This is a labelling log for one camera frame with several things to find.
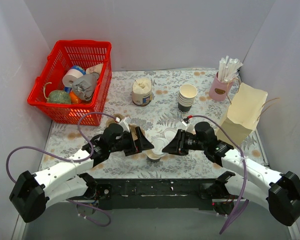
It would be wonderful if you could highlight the black paper coffee cup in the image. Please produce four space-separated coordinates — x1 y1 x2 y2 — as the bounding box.
145 149 164 163

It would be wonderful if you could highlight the brown pulp cup carrier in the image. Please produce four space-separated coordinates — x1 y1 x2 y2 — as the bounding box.
106 113 138 140

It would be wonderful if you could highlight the kraft paper bag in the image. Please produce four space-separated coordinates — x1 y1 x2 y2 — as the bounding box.
216 83 268 145

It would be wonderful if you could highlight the white cup lid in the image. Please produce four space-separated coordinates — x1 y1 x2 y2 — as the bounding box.
152 137 169 157

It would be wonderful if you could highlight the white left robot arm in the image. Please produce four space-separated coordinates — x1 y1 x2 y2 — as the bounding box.
9 123 154 223

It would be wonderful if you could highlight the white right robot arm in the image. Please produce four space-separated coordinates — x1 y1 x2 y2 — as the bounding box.
162 121 300 226

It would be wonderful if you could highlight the napkin pack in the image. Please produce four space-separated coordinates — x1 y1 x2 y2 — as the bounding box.
132 77 153 107

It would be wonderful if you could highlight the stack of white lids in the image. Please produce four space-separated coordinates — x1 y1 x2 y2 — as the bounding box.
164 127 177 141

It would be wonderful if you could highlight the floral patterned table mat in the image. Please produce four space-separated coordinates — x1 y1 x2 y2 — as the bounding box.
38 69 269 180

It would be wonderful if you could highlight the stack of paper cups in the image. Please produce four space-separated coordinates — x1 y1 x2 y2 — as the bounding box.
178 84 198 114

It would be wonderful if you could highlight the pink straw holder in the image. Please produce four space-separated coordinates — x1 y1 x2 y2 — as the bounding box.
209 72 233 102

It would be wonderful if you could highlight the orange fruit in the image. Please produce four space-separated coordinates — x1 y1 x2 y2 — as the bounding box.
69 91 82 104

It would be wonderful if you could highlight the grey crumpled cloth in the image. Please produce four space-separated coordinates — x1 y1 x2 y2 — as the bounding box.
72 73 99 101

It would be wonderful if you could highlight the red plastic basket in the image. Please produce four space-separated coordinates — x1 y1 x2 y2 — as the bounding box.
27 39 112 126

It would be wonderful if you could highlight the beige floral pouch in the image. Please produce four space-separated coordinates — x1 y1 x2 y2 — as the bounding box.
86 63 103 75

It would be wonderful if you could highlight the green twine ball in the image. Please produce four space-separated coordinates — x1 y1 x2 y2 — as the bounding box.
47 90 71 104

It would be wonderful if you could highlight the white tape roll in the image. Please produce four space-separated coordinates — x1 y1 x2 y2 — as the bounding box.
62 69 83 88

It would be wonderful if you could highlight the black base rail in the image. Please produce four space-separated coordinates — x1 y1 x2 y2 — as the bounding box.
27 177 275 211

